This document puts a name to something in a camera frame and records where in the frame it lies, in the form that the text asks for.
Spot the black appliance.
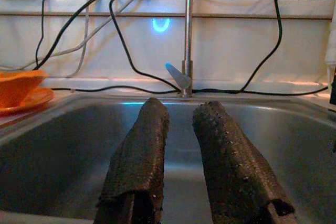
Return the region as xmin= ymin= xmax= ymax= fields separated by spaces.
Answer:
xmin=329 ymin=68 xmax=336 ymax=111

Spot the thick black cable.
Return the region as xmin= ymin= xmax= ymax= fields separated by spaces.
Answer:
xmin=34 ymin=0 xmax=125 ymax=70

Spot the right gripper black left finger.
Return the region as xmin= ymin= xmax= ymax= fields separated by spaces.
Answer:
xmin=94 ymin=97 xmax=170 ymax=224

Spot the thin black cable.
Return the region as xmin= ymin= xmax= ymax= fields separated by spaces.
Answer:
xmin=35 ymin=0 xmax=47 ymax=67

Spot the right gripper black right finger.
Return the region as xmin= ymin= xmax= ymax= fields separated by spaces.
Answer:
xmin=193 ymin=100 xmax=296 ymax=224

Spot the stainless steel sink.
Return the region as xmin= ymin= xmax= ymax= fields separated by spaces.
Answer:
xmin=0 ymin=91 xmax=336 ymax=224

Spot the white cable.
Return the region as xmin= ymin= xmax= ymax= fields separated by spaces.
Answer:
xmin=67 ymin=0 xmax=102 ymax=78
xmin=0 ymin=0 xmax=144 ymax=71

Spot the chrome faucet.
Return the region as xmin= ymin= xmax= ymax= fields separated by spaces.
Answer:
xmin=164 ymin=0 xmax=195 ymax=98

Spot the orange bowl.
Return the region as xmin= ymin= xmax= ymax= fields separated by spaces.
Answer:
xmin=0 ymin=69 xmax=49 ymax=109

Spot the orange plate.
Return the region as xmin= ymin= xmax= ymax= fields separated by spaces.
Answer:
xmin=0 ymin=87 xmax=56 ymax=117

